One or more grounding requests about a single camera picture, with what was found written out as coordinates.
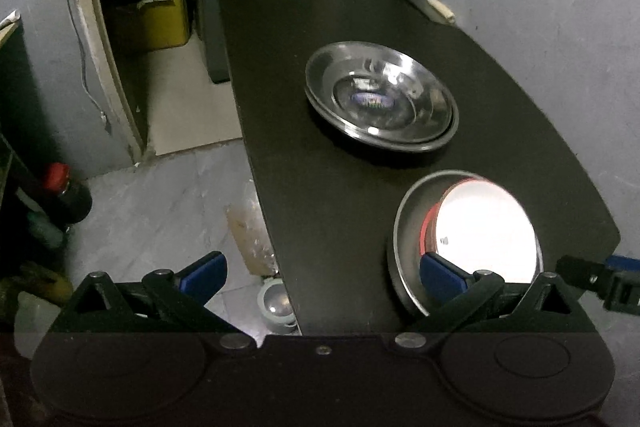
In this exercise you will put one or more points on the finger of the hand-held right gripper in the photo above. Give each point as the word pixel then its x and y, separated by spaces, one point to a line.
pixel 580 271

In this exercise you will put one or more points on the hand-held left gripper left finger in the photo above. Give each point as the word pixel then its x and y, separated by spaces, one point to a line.
pixel 205 274

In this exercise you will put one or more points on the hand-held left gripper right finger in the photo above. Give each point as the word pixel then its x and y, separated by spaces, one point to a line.
pixel 442 278

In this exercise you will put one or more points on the white ceramic bowl red outside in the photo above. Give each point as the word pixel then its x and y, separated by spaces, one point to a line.
pixel 430 219

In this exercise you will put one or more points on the steel bowl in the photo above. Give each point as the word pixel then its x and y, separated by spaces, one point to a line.
pixel 410 227

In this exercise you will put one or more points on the red-rimmed white plate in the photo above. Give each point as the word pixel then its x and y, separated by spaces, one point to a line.
pixel 490 232

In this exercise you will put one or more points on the plain steel plate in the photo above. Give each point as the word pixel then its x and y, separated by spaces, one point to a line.
pixel 430 148

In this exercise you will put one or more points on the steel plate with sticker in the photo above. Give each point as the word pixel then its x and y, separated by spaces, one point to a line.
pixel 380 77

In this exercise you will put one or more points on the clear plastic bag on floor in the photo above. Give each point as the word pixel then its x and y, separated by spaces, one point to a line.
pixel 252 232

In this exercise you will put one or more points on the round steel container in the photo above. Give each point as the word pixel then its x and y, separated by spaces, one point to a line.
pixel 275 304

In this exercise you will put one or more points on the red-capped bottle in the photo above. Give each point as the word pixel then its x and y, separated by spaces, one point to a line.
pixel 67 194

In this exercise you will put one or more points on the green bottle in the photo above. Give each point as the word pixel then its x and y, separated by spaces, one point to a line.
pixel 47 229

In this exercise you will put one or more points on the yellow container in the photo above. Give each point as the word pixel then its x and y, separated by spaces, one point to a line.
pixel 35 289

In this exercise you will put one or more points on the yellow box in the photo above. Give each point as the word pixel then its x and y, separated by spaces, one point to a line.
pixel 150 24

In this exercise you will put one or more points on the wooden counter board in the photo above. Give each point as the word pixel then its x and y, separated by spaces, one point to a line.
pixel 10 24

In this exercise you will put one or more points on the worn door frame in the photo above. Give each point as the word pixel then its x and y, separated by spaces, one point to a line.
pixel 105 57

